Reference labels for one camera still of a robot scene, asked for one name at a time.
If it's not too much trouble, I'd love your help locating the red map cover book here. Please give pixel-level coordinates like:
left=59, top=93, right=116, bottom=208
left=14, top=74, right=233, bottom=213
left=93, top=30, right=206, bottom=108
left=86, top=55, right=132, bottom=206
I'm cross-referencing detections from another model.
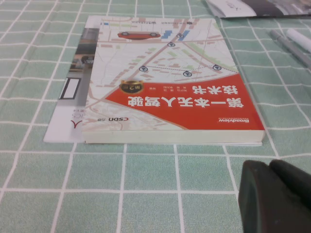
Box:
left=81, top=17, right=266, bottom=144

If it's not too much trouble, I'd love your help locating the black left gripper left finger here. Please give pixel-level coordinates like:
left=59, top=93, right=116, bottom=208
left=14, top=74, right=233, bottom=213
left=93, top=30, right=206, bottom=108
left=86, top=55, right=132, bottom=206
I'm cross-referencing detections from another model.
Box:
left=238, top=160, right=311, bottom=233

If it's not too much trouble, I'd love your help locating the white brochure with red logo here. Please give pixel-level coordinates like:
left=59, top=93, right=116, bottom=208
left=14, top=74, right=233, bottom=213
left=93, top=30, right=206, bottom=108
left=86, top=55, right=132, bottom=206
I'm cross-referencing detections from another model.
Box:
left=43, top=16, right=263, bottom=147

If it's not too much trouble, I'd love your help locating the white marker pen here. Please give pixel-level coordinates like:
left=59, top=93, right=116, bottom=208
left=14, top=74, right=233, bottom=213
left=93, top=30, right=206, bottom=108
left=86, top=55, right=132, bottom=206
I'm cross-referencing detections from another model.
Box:
left=286, top=28, right=311, bottom=54

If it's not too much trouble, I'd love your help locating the green white checked tablecloth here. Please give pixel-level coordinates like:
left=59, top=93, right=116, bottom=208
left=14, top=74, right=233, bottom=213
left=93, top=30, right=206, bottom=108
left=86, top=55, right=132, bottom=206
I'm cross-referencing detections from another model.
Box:
left=0, top=0, right=311, bottom=233

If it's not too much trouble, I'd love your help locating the grey pen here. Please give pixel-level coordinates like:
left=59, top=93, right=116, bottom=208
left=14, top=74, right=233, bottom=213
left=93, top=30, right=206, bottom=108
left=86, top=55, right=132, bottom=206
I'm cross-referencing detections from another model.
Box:
left=270, top=29, right=311, bottom=71

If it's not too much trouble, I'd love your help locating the brochure with office photo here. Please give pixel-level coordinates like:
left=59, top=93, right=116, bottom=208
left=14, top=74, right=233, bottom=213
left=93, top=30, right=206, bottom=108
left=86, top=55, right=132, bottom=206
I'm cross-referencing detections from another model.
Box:
left=208, top=0, right=311, bottom=18
left=205, top=0, right=311, bottom=19

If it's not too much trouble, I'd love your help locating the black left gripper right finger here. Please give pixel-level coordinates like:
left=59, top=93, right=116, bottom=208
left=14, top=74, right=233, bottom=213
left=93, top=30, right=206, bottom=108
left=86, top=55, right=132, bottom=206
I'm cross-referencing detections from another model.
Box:
left=269, top=159, right=311, bottom=213

